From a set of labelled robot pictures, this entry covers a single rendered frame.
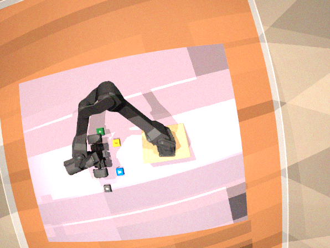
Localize green block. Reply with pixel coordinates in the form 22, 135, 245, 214
96, 128, 105, 135

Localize blue block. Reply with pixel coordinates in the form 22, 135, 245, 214
116, 167, 124, 176

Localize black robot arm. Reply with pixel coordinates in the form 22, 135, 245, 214
64, 81, 176, 175

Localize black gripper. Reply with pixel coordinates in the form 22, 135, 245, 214
87, 133, 109, 178

